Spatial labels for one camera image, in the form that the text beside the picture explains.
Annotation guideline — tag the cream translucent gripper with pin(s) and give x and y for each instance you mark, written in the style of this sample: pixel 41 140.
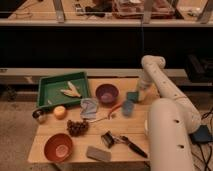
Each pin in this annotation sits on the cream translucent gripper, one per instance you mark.
pixel 142 92

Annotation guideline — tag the green sponge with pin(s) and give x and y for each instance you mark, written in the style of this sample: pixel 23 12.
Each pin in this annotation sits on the green sponge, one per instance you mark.
pixel 132 96

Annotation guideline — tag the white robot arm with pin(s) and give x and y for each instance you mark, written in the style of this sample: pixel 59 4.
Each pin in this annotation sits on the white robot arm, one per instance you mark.
pixel 170 120

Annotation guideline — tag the purple bowl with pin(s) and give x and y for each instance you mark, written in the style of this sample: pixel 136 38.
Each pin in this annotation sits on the purple bowl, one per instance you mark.
pixel 107 93

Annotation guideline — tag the red bowl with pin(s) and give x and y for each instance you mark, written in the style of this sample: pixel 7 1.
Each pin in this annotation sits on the red bowl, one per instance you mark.
pixel 58 148

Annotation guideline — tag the wooden table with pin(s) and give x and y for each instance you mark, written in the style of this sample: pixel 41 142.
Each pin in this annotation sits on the wooden table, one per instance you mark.
pixel 132 127

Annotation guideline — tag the light blue cloth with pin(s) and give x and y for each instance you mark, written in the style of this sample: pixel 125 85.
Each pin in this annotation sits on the light blue cloth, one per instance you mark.
pixel 89 108

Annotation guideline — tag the black binder clip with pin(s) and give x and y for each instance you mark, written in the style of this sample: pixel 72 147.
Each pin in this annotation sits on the black binder clip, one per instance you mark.
pixel 108 139

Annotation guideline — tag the bunch of dark grapes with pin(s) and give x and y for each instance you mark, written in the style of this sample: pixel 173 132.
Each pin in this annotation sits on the bunch of dark grapes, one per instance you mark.
pixel 77 128

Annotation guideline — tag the grey rectangular block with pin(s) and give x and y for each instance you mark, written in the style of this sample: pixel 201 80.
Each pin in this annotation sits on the grey rectangular block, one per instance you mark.
pixel 98 154

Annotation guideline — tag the green plastic tray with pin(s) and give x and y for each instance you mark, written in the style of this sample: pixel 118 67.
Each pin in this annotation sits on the green plastic tray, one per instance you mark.
pixel 50 90

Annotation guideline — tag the metal measuring cup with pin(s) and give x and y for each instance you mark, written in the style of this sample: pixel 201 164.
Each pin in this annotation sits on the metal measuring cup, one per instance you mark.
pixel 41 115

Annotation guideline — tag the black handled tool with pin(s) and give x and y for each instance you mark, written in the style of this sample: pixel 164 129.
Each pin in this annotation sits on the black handled tool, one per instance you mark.
pixel 132 146

